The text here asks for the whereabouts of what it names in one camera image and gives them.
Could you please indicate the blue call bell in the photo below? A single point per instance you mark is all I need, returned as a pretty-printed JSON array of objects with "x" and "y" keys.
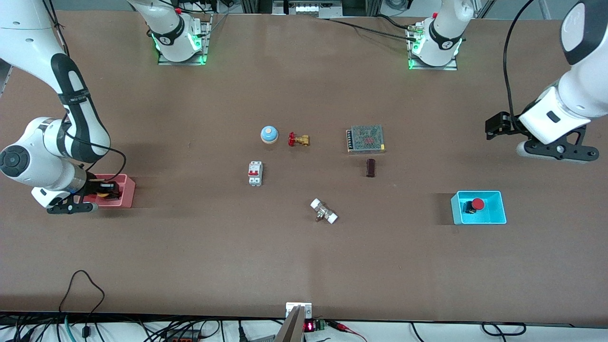
[{"x": 269, "y": 135}]

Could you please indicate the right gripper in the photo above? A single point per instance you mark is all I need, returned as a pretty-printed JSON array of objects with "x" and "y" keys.
[{"x": 100, "y": 187}]

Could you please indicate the white mount bracket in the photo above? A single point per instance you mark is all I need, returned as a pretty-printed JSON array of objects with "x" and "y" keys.
[{"x": 308, "y": 311}]

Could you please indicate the cyan plastic box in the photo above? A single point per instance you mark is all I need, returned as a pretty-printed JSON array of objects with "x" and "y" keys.
[{"x": 494, "y": 216}]

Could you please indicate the black orange power strip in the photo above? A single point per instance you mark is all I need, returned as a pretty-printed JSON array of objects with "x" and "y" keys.
[{"x": 183, "y": 336}]

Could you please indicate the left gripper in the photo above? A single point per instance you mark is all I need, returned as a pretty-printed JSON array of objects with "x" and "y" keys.
[{"x": 507, "y": 124}]

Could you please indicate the dark brown block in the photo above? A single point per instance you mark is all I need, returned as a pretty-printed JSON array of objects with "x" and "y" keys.
[{"x": 371, "y": 168}]

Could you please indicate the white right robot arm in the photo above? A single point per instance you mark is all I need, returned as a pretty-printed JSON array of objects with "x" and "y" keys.
[{"x": 76, "y": 104}]

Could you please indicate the grey camera mount bar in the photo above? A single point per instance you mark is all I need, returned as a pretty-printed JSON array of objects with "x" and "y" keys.
[{"x": 290, "y": 327}]

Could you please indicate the red LED display module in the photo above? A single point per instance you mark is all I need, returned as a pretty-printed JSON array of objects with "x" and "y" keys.
[{"x": 311, "y": 326}]

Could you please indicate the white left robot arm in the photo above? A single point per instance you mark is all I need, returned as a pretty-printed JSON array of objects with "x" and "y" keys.
[{"x": 586, "y": 90}]

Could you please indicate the white circuit breaker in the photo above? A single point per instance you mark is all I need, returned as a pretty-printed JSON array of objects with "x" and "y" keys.
[{"x": 255, "y": 173}]

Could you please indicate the metal valve white caps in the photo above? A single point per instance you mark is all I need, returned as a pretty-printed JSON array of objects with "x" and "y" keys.
[{"x": 324, "y": 211}]

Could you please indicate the metal mesh power supply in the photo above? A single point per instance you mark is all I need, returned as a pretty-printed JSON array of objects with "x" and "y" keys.
[{"x": 365, "y": 138}]

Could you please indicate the red push button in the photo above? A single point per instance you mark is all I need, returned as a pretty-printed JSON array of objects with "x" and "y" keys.
[{"x": 478, "y": 204}]

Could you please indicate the pink plastic box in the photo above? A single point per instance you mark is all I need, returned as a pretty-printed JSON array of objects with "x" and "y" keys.
[{"x": 127, "y": 194}]

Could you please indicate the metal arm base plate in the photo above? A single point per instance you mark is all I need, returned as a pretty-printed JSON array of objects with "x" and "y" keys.
[
  {"x": 451, "y": 67},
  {"x": 205, "y": 47}
]

